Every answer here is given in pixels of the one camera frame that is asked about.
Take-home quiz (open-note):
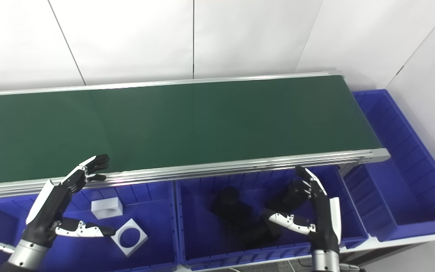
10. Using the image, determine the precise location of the white square plate with hole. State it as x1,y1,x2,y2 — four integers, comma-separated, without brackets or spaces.
111,218,148,257

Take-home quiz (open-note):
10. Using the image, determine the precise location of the green conveyor belt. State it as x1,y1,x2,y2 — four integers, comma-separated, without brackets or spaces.
0,70,390,201

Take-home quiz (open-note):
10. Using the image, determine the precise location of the aluminium conveyor leg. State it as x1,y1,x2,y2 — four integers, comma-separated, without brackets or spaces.
338,162,366,179

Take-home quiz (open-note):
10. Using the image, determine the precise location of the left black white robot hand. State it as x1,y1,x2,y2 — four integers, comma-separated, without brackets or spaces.
23,153,117,248

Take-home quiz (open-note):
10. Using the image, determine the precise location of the black cylinder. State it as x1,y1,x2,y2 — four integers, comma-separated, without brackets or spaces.
266,179,310,214
209,186,283,250

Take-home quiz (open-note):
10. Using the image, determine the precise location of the blue plastic bin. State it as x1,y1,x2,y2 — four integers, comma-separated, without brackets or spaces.
343,90,435,242
0,181,180,272
175,165,369,271

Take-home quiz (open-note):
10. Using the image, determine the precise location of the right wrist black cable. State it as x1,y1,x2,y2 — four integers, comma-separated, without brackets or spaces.
338,263,365,272

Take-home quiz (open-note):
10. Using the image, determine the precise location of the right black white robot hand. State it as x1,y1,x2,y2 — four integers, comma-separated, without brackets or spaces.
263,165,342,250

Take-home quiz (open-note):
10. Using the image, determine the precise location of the white rectangular block part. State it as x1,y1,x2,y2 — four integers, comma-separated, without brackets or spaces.
91,197,123,219

